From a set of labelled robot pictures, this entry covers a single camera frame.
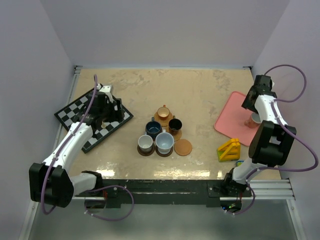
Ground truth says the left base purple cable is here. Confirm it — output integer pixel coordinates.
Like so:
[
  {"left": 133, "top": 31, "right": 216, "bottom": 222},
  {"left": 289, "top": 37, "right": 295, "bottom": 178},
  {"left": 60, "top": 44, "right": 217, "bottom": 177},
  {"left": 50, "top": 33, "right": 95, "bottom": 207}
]
[{"left": 83, "top": 184, "right": 135, "bottom": 222}]

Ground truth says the orange blue toy car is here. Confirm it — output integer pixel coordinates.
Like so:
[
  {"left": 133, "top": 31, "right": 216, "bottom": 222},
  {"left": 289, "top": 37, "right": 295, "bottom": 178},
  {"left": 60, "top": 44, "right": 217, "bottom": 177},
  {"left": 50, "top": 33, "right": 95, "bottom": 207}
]
[{"left": 235, "top": 160, "right": 244, "bottom": 167}]

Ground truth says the dark brown wooden coaster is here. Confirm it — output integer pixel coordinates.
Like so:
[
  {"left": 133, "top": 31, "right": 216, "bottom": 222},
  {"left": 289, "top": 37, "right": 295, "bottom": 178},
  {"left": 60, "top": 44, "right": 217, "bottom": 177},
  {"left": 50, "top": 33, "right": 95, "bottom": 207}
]
[{"left": 137, "top": 144, "right": 156, "bottom": 157}]

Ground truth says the light orange wooden coaster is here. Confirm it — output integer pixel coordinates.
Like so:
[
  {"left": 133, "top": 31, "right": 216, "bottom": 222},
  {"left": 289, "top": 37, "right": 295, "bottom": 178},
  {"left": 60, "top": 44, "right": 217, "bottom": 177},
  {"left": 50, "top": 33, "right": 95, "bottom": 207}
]
[{"left": 174, "top": 139, "right": 193, "bottom": 156}]

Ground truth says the scalloped light cork coaster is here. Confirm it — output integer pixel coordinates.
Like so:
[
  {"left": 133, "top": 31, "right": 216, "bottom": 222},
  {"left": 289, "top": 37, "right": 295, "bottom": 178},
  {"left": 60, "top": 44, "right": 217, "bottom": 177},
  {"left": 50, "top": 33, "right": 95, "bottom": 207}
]
[{"left": 153, "top": 112, "right": 173, "bottom": 127}]

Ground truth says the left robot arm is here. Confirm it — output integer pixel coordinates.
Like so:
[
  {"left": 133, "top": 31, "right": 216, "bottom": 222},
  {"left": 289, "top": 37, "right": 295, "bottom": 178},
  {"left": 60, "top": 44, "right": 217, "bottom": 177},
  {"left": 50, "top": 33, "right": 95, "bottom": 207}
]
[{"left": 28, "top": 91, "right": 125, "bottom": 208}]

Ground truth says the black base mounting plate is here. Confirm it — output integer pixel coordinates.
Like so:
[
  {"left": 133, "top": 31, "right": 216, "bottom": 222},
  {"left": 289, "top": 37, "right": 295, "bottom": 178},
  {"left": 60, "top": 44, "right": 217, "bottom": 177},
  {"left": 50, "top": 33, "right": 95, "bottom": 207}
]
[{"left": 78, "top": 179, "right": 240, "bottom": 208}]

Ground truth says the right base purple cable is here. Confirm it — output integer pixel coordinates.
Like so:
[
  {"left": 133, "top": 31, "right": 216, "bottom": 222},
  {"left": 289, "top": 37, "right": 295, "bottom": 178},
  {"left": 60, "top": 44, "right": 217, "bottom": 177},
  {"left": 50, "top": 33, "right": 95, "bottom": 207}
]
[{"left": 223, "top": 182, "right": 256, "bottom": 216}]

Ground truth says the round light cork coaster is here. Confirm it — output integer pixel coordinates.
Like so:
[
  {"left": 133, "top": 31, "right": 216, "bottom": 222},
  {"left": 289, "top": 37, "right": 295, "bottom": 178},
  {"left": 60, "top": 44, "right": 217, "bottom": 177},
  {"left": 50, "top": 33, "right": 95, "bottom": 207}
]
[{"left": 172, "top": 130, "right": 182, "bottom": 142}]

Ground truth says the beige chess pawn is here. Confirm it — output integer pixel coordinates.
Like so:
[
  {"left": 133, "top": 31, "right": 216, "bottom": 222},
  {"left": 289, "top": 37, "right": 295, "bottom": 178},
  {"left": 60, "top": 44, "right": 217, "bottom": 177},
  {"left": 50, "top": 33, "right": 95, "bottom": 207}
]
[{"left": 101, "top": 122, "right": 107, "bottom": 129}]

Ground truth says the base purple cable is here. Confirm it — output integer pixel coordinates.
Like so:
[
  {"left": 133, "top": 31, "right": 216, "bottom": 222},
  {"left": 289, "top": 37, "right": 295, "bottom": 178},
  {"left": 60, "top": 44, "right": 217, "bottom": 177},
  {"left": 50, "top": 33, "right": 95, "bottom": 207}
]
[
  {"left": 83, "top": 184, "right": 135, "bottom": 222},
  {"left": 223, "top": 182, "right": 256, "bottom": 216}
]

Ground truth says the large white mug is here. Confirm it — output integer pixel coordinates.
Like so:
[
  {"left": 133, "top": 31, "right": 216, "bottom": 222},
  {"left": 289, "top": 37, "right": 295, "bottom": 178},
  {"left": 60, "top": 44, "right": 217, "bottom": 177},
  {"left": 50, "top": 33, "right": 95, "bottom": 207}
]
[{"left": 155, "top": 129, "right": 175, "bottom": 154}]

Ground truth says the pink tray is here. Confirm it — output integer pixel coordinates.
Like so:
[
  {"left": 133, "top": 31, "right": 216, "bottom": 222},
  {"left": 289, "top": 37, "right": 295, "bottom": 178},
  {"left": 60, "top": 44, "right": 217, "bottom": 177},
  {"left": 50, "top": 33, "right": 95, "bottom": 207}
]
[{"left": 214, "top": 91, "right": 258, "bottom": 147}]

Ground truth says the black white chessboard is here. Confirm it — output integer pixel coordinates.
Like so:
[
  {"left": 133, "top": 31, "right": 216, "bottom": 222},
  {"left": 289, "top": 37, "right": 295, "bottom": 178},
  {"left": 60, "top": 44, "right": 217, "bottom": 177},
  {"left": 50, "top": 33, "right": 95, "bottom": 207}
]
[{"left": 54, "top": 89, "right": 134, "bottom": 154}]

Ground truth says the dark blue cup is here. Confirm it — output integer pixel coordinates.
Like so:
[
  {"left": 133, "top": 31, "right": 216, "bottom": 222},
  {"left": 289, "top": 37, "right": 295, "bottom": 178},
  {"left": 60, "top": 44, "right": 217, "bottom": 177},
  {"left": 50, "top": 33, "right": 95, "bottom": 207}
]
[{"left": 145, "top": 117, "right": 163, "bottom": 140}]

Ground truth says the black cup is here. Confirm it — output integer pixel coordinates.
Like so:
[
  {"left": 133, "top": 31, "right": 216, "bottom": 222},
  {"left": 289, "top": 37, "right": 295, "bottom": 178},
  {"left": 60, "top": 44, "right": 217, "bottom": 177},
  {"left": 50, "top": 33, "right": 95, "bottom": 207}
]
[{"left": 168, "top": 115, "right": 183, "bottom": 134}]

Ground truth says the pink cup gold inside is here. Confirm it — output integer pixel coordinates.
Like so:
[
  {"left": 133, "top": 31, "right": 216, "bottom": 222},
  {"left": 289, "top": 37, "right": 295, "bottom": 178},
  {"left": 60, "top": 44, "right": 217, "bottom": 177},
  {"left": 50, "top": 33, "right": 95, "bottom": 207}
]
[{"left": 156, "top": 104, "right": 171, "bottom": 120}]

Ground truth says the grey white cup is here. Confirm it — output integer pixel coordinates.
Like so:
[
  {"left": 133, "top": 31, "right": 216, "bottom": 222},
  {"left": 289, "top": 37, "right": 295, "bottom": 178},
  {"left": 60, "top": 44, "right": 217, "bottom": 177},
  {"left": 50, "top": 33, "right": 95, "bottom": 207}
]
[
  {"left": 244, "top": 112, "right": 261, "bottom": 129},
  {"left": 138, "top": 135, "right": 154, "bottom": 151}
]

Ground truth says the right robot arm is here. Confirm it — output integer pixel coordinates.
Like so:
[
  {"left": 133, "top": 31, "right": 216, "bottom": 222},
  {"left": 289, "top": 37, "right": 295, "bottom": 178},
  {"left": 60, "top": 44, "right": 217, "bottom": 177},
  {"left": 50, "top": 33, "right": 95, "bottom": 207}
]
[{"left": 220, "top": 75, "right": 297, "bottom": 197}]

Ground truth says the yellow green wooden block toy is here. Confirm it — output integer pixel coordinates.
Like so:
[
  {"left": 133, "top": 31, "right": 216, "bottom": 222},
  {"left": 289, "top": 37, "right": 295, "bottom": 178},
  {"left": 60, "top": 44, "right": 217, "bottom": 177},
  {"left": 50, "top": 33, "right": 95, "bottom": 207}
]
[{"left": 217, "top": 138, "right": 241, "bottom": 162}]

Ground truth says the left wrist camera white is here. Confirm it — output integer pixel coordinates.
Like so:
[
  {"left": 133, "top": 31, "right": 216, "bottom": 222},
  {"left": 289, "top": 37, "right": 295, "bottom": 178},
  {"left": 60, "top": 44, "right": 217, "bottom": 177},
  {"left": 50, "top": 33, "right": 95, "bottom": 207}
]
[{"left": 96, "top": 83, "right": 114, "bottom": 103}]

